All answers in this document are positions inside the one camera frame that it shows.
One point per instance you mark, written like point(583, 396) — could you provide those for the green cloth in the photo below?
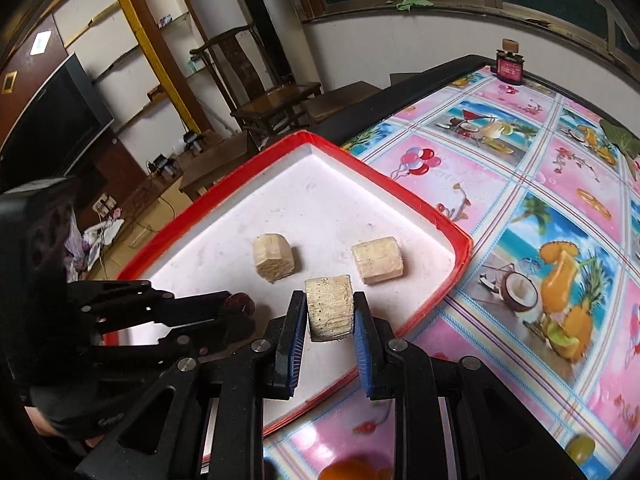
point(414, 2)

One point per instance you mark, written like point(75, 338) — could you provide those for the black charger dock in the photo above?
point(192, 141)
point(165, 165)

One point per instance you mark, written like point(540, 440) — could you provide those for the wooden stool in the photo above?
point(340, 102)
point(210, 160)

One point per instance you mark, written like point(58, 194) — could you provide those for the yellow framed sticker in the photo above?
point(9, 81)

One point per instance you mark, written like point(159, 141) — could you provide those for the white label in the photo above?
point(40, 42)

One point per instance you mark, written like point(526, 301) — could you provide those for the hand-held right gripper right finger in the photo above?
point(362, 350)

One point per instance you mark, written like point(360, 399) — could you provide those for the yellow-framed wall shelf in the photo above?
point(146, 35)

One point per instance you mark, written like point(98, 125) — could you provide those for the small red bottle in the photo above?
point(510, 67)

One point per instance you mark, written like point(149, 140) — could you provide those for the black television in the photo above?
point(50, 115)

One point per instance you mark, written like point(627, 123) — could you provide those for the tall standing air conditioner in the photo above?
point(265, 25)

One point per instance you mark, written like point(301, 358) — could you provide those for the red-rimmed white tray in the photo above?
point(310, 195)

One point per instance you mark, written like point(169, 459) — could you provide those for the pink printed tablecloth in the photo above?
point(500, 185)

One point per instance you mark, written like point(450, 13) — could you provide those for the red date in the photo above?
point(239, 302)

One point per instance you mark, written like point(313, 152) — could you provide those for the printed plastic bag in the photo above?
point(95, 240)

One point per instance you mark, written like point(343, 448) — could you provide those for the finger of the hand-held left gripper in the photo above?
point(200, 305)
point(210, 334)

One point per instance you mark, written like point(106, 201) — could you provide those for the white power strip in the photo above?
point(104, 205)

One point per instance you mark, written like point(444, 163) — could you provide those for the black-framed table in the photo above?
point(400, 92)

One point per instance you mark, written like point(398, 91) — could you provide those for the small white packet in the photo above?
point(165, 21)

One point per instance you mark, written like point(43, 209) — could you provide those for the dark wooden cabinet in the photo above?
point(125, 165)

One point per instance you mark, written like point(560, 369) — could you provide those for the teal packet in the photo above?
point(194, 65)

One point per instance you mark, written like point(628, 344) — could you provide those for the dark wooden armchair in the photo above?
point(272, 97)

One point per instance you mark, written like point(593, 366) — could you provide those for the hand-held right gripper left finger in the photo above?
point(297, 340)

